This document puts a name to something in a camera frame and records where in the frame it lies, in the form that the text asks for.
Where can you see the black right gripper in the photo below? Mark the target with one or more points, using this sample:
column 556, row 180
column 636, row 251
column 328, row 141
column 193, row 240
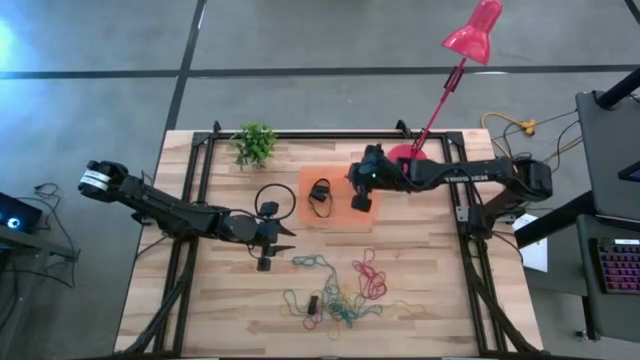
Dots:
column 375, row 170

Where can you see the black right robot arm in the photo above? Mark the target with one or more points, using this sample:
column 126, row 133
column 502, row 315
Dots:
column 465, row 172

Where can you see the backlit computer keyboard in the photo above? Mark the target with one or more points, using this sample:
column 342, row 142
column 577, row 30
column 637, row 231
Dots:
column 620, row 267

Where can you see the dark grey side stand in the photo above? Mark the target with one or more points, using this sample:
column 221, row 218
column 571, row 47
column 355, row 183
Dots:
column 40, row 245

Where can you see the dark grey desk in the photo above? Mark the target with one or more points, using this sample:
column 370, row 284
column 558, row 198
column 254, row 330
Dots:
column 610, row 150

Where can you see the orange translucent plastic bin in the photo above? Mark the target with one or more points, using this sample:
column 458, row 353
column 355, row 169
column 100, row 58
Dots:
column 345, row 215

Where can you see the small black screen device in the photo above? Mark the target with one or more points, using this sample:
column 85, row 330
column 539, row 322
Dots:
column 631, row 172

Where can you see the red desk lamp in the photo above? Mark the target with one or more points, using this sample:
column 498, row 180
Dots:
column 472, row 37

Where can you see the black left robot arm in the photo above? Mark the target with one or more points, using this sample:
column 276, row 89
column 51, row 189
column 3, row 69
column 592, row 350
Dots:
column 160, row 207

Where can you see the green plant in white pot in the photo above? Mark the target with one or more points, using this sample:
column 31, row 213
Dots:
column 254, row 145

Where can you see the black aluminium table frame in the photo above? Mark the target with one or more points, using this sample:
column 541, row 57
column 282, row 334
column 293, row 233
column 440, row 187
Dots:
column 325, row 135

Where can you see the grey table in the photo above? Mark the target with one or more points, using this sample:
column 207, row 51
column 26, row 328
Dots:
column 610, row 315

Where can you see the rubber bands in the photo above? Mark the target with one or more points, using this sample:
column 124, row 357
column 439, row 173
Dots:
column 400, row 302

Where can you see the black pole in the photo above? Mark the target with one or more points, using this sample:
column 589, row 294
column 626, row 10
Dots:
column 620, row 89

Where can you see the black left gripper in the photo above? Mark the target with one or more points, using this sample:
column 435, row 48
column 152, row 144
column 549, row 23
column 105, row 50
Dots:
column 262, row 235

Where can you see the white paper sheet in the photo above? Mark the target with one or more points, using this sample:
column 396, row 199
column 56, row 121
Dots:
column 535, row 255

